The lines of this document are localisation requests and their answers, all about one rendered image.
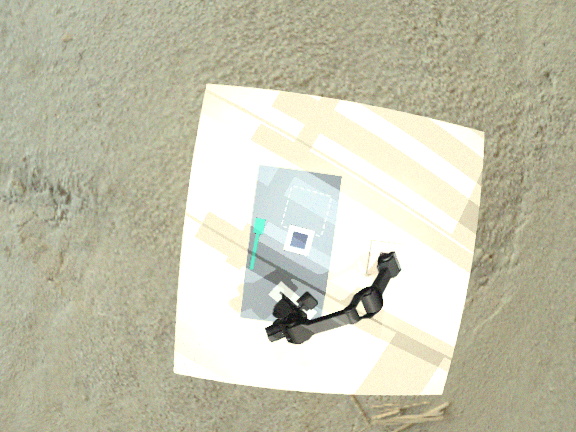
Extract turquoise flat trowel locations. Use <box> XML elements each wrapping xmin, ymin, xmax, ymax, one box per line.
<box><xmin>250</xmin><ymin>218</ymin><xmax>265</xmax><ymax>270</ymax></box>

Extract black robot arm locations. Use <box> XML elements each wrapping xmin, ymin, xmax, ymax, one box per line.
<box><xmin>265</xmin><ymin>251</ymin><xmax>401</xmax><ymax>344</ymax></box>

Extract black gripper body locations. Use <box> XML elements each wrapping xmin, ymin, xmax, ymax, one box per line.
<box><xmin>272</xmin><ymin>291</ymin><xmax>318</xmax><ymax>325</ymax></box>

